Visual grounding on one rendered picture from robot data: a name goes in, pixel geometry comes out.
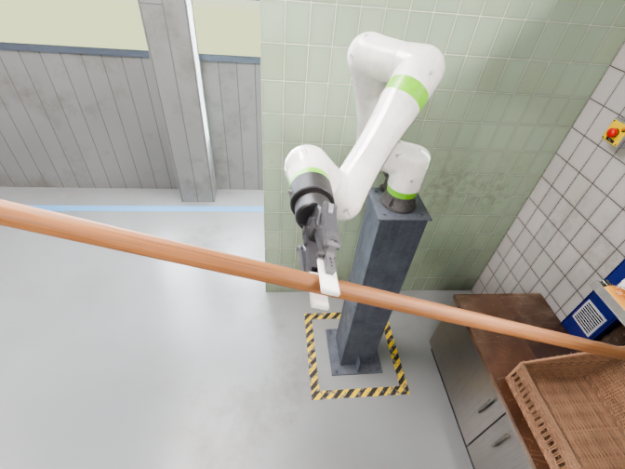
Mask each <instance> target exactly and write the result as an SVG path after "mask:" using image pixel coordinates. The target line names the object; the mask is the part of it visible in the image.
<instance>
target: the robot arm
mask: <svg viewBox="0 0 625 469"><path fill-rule="evenodd" d="M347 62H348V65H349V69H350V73H351V77H352V84H353V90H354V97H355V103H356V114H357V135H356V144H355V145H354V146H353V148H352V150H351V152H350V153H349V155H348V156H347V158H346V159H345V161H344V163H343V165H342V166H341V167H340V168H338V167H337V166H336V165H335V164H334V163H333V162H332V161H331V159H330V158H329V157H328V156H327V154H326V153H325V152H324V151H323V150H322V149H321V148H319V147H317V146H314V145H310V144H304V145H301V146H298V147H296V148H295V149H293V150H292V151H291V152H290V153H289V155H288V156H287V158H286V161H285V174H286V179H287V181H288V184H289V190H287V192H288V193H289V197H290V208H291V210H292V212H293V214H294V215H295V219H296V222H297V224H298V226H299V227H300V228H301V229H302V239H303V243H302V246H297V252H298V254H299V265H300V270H301V271H303V272H308V273H312V274H316V275H319V279H320V287H321V292H322V293H323V294H327V295H331V296H336V297H338V296H339V295H340V292H339V283H338V278H337V273H336V265H335V258H336V253H335V251H336V250H339V249H340V241H339V227H338V221H347V220H350V219H352V218H353V217H355V216H356V215H357V214H358V213H359V212H360V210H361V208H362V206H363V204H364V202H365V200H366V197H367V194H368V192H369V190H370V188H371V186H372V184H373V182H374V181H375V179H376V178H377V176H378V175H379V172H380V171H383V174H384V176H385V178H386V179H385V182H384V183H383V184H381V185H380V187H379V188H380V190H381V191H382V192H384V193H383V194H382V195H381V198H380V202H381V204H382V205H383V206H384V207H385V208H387V209H388V210H389V211H392V212H395V213H400V214H407V213H411V212H413V211H414V210H415V209H416V207H417V204H418V203H417V199H416V197H417V193H418V192H419V190H420V187H421V184H422V182H423V180H424V177H425V174H426V171H427V168H428V165H429V163H430V160H431V155H430V153H429V151H428V150H427V149H425V148H424V147H422V146H420V145H417V144H414V143H410V142H406V141H400V139H401V138H402V137H403V135H404V134H405V133H406V131H407V130H408V128H409V127H410V126H411V124H412V123H413V122H414V121H415V119H416V118H417V116H418V114H419V113H420V111H421V110H422V108H423V107H424V105H425V104H426V103H427V101H428V100H429V98H430V97H431V95H432V94H433V92H434V91H435V89H436V88H437V86H438V85H439V83H440V81H441V80H442V78H443V76H444V73H445V58H444V56H443V54H442V52H441V51H440V50H439V49H438V48H437V47H435V46H433V45H429V44H421V43H413V42H406V41H402V40H398V39H395V38H391V37H389V36H386V35H383V34H380V33H375V32H365V33H361V34H359V35H358V36H356V37H355V38H354V39H353V41H352V42H351V44H350V46H349V49H348V54H347ZM386 83H388V84H387V86H386ZM331 240H334V242H333V241H331ZM321 257H323V259H322V258H321ZM310 300H311V307H312V308H316V309H321V310H326V311H327V310H328V309H329V305H328V298H327V296H325V295H320V294H316V293H311V292H310Z"/></svg>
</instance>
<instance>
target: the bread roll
mask: <svg viewBox="0 0 625 469"><path fill-rule="evenodd" d="M604 288H605V289H606V290H607V291H608V292H609V293H610V295H611V296H612V297H613V298H614V299H615V300H616V301H617V302H618V304H619V305H620V306H621V307H622V308H623V309H624V310H625V289H624V288H620V287H617V286H606V287H604Z"/></svg>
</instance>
